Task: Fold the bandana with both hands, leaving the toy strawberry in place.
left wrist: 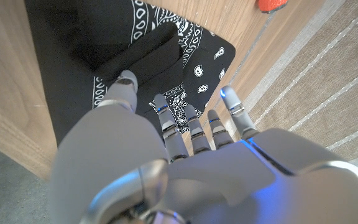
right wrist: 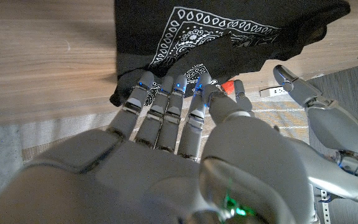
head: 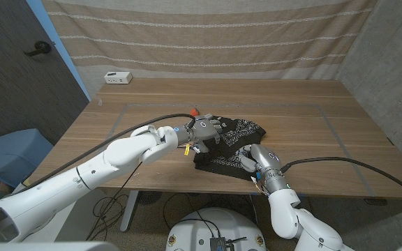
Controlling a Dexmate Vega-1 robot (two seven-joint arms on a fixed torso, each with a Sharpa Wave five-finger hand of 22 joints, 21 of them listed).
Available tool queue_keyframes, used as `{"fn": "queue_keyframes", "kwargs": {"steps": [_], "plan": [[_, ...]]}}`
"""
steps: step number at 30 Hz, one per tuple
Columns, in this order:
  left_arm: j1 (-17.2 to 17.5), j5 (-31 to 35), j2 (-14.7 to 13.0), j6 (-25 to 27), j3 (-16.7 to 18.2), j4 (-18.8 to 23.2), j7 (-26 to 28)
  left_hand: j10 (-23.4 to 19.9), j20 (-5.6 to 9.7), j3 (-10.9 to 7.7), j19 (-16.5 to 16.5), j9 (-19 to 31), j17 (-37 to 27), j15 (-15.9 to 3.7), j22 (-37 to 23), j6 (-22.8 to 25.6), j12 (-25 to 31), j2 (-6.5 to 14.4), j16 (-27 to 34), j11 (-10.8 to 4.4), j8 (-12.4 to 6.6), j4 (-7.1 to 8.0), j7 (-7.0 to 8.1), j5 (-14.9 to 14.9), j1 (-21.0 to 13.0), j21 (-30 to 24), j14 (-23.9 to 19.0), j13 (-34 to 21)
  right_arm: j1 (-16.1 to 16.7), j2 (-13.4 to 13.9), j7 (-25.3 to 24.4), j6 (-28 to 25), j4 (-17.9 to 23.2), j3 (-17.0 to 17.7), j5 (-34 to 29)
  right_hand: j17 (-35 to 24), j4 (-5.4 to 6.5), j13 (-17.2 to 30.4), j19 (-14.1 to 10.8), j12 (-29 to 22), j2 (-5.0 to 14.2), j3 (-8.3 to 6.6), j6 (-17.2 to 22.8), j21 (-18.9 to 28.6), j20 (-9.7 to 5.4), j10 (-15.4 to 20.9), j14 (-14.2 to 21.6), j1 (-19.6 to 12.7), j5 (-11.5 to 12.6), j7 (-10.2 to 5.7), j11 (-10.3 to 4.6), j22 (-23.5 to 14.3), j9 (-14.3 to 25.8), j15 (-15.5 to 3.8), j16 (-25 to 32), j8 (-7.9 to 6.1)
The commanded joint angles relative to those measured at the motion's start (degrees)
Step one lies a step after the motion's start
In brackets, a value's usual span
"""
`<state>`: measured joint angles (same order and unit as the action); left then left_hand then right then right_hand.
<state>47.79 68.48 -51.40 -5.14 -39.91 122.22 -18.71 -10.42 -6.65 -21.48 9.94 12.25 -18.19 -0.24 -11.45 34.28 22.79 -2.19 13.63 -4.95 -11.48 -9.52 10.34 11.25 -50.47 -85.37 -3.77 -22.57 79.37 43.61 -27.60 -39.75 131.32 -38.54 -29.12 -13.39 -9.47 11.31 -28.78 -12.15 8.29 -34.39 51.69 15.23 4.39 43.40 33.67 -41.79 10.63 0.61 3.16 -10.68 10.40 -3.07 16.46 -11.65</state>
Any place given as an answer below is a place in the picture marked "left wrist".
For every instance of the beige striped backdrop cloth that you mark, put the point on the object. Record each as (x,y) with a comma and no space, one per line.
(337,62)

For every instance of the black paisley bandana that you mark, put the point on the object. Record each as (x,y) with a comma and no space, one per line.
(73,31)

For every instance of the red toy strawberry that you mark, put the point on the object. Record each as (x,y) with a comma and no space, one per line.
(272,4)

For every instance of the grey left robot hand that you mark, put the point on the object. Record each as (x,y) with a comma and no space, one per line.
(228,180)

